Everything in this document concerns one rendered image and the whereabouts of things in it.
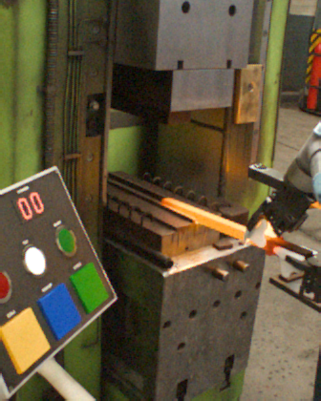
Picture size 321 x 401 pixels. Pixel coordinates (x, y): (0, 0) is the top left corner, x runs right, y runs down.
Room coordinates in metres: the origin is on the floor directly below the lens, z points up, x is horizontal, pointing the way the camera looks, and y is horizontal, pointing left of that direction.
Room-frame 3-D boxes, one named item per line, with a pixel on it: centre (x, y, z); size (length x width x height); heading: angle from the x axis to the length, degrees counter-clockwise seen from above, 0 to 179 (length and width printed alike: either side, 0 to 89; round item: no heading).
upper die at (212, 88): (1.46, 0.05, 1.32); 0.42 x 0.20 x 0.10; 42
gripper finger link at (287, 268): (1.09, -0.29, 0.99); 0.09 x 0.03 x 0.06; 45
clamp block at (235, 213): (1.47, -0.18, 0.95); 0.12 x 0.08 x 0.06; 42
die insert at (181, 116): (1.51, 0.06, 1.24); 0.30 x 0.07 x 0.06; 42
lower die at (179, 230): (1.46, 0.05, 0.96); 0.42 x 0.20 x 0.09; 42
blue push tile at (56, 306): (0.82, 0.16, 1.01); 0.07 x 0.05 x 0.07; 157
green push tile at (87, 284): (0.91, 0.12, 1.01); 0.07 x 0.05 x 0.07; 157
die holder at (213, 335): (1.50, 0.02, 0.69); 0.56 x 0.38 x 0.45; 42
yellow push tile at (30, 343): (0.72, 0.19, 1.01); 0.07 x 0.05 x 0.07; 157
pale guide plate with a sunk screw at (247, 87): (1.61, -0.23, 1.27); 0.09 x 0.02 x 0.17; 132
